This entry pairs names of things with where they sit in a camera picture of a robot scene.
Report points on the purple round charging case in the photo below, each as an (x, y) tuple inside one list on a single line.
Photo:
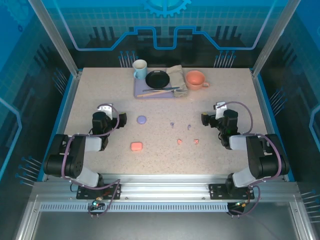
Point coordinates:
[(141, 119)]

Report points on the pink charging case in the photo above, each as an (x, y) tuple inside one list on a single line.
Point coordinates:
[(136, 146)]

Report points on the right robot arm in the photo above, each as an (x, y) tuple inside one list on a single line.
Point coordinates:
[(255, 155)]

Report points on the pink earbud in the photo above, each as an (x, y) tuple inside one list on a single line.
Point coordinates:
[(179, 141), (196, 141)]

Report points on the purple tray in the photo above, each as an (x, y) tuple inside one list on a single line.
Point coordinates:
[(140, 86)]

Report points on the orange cup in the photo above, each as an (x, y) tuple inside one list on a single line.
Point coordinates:
[(195, 80)]

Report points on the dark table knife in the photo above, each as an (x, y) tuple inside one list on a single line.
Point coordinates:
[(162, 89)]

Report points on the light blue mug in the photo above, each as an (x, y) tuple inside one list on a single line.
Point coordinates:
[(140, 71)]

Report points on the black plate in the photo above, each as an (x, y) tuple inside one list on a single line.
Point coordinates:
[(157, 79)]

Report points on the beige folded cloth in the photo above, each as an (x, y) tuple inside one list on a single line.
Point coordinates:
[(176, 75)]

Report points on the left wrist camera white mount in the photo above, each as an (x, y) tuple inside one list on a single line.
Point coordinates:
[(105, 108)]

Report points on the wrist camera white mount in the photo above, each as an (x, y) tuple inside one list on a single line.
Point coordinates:
[(220, 108), (105, 108)]

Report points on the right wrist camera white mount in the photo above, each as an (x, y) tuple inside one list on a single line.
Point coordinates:
[(220, 108)]

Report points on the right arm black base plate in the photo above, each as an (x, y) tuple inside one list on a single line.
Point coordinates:
[(217, 192)]

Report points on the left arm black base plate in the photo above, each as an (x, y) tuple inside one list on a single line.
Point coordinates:
[(85, 193)]

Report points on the aluminium mounting rail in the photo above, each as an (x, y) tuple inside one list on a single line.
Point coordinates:
[(162, 186)]

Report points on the right aluminium frame post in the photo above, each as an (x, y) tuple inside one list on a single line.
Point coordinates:
[(275, 37)]

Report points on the aluminium frame post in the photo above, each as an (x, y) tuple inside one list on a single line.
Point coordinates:
[(55, 37), (275, 37)]

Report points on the left aluminium frame post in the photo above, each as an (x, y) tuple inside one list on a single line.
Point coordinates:
[(55, 37)]

